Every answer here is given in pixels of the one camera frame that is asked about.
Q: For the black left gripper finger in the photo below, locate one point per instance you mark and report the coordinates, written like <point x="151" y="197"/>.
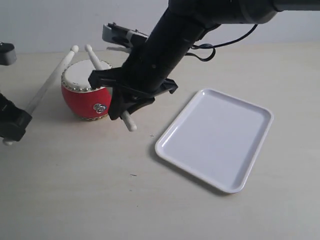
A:
<point x="13" y="120"/>

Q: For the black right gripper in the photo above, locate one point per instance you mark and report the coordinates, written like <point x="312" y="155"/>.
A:
<point x="141" y="77"/>

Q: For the wooden drumstick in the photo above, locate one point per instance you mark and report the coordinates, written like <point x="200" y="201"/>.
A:
<point x="126" y="117"/>
<point x="57" y="72"/>

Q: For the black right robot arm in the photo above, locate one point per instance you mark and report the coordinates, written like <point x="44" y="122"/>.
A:
<point x="185" y="22"/>

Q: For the red small drum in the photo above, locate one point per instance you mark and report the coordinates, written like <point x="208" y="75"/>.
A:
<point x="84" y="102"/>

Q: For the white plastic tray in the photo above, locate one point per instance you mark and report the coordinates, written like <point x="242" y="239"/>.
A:
<point x="216" y="138"/>

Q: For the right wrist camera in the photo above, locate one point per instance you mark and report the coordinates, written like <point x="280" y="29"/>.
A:
<point x="128" y="38"/>

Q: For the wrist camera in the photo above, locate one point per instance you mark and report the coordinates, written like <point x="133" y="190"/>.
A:
<point x="128" y="38"/>
<point x="7" y="54"/>

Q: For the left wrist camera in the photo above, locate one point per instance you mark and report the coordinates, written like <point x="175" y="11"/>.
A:
<point x="7" y="54"/>

